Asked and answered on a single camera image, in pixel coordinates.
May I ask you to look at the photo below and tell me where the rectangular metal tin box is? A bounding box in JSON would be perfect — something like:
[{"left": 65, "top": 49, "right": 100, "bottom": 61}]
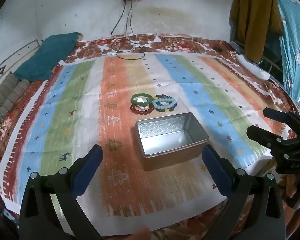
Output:
[{"left": 132, "top": 112, "right": 210, "bottom": 172}]

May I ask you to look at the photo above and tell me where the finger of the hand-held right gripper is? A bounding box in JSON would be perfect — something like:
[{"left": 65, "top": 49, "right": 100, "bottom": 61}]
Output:
[
  {"left": 246, "top": 126, "right": 283, "bottom": 151},
  {"left": 263, "top": 107, "right": 300, "bottom": 128}
]

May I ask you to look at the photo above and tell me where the black cable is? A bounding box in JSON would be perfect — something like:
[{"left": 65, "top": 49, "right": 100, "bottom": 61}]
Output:
[
  {"left": 116, "top": 1, "right": 146, "bottom": 60},
  {"left": 111, "top": 0, "right": 128, "bottom": 36}
]

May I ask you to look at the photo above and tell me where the brown jacket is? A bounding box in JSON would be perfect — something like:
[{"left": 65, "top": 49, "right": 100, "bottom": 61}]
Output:
[{"left": 230, "top": 0, "right": 284, "bottom": 63}]

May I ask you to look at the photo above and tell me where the white decorated bed board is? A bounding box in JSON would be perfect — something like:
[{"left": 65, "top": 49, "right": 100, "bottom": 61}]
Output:
[{"left": 0, "top": 39, "right": 40, "bottom": 98}]

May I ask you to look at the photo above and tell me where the light blue bead bracelet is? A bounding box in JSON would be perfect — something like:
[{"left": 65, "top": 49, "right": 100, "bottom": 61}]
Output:
[{"left": 152, "top": 97, "right": 178, "bottom": 108}]

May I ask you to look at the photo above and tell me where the green jade bangle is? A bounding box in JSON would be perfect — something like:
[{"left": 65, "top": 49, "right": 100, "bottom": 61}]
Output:
[{"left": 130, "top": 93, "right": 153, "bottom": 105}]

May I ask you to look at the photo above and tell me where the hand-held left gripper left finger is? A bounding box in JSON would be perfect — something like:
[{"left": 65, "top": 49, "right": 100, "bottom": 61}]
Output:
[{"left": 19, "top": 144, "right": 103, "bottom": 240}]

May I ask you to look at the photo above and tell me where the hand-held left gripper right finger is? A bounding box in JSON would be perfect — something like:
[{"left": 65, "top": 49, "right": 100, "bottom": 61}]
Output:
[{"left": 202, "top": 144, "right": 287, "bottom": 240}]

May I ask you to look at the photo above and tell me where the dark and yellow bead bracelet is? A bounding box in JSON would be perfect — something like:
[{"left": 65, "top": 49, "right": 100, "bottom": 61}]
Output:
[{"left": 153, "top": 94, "right": 178, "bottom": 113}]

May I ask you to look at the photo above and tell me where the red bead bracelet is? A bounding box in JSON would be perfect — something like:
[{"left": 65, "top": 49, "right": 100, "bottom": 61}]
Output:
[{"left": 129, "top": 104, "right": 155, "bottom": 116}]

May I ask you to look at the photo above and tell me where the striped patterned cloth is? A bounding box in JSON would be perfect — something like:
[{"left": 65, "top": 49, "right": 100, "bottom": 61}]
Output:
[{"left": 0, "top": 52, "right": 290, "bottom": 233}]

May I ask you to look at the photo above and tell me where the white oblong object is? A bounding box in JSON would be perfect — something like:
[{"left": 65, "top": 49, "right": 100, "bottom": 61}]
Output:
[{"left": 236, "top": 54, "right": 270, "bottom": 81}]

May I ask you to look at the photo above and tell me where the teal pillow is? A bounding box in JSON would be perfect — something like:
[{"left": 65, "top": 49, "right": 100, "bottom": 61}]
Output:
[{"left": 14, "top": 32, "right": 84, "bottom": 82}]

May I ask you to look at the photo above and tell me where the person's left hand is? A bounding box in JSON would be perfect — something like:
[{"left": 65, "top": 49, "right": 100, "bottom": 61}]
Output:
[{"left": 125, "top": 227, "right": 151, "bottom": 240}]

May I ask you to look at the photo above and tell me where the blue printed curtain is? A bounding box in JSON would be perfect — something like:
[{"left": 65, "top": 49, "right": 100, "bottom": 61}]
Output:
[{"left": 262, "top": 0, "right": 300, "bottom": 103}]

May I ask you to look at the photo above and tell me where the grey striped cushion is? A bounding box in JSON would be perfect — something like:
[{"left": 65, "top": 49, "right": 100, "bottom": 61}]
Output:
[{"left": 0, "top": 74, "right": 30, "bottom": 128}]

